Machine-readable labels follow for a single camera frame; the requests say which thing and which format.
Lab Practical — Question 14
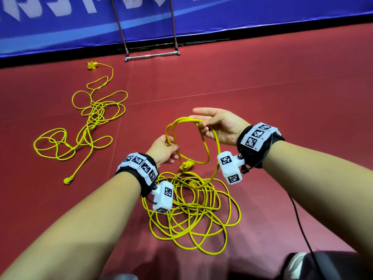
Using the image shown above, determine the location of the person's right hand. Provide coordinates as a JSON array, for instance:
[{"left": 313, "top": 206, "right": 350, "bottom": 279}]
[{"left": 188, "top": 107, "right": 252, "bottom": 147}]

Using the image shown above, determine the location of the person's left hand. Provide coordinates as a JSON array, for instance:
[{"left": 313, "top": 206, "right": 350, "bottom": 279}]
[{"left": 145, "top": 135, "right": 180, "bottom": 170}]

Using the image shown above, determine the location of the yellow cord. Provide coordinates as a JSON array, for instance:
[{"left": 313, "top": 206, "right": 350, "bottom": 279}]
[
  {"left": 33, "top": 60, "right": 129, "bottom": 186},
  {"left": 141, "top": 116, "right": 242, "bottom": 256}
]

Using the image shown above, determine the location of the metal rack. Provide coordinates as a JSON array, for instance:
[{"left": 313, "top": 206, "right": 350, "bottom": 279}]
[{"left": 110, "top": 0, "right": 181, "bottom": 62}]

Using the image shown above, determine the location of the person's right forearm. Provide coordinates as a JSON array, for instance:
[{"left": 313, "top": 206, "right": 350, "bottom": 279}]
[{"left": 262, "top": 140, "right": 373, "bottom": 266}]

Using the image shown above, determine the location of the person's left forearm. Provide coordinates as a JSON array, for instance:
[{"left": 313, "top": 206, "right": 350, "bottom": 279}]
[{"left": 0, "top": 172, "right": 142, "bottom": 280}]

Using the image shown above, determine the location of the black marker wristband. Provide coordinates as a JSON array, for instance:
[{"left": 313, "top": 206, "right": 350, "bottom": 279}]
[
  {"left": 236, "top": 122, "right": 286, "bottom": 169},
  {"left": 115, "top": 152, "right": 160, "bottom": 198}
]

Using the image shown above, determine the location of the blue banner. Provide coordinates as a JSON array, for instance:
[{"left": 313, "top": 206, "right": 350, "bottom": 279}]
[{"left": 0, "top": 0, "right": 373, "bottom": 58}]

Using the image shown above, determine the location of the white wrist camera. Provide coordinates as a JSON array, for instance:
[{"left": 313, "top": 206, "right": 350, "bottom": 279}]
[
  {"left": 152, "top": 180, "right": 176, "bottom": 214},
  {"left": 217, "top": 150, "right": 247, "bottom": 186}
]

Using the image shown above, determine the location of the black cable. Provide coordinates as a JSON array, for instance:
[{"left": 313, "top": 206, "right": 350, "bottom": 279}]
[{"left": 287, "top": 191, "right": 321, "bottom": 272}]

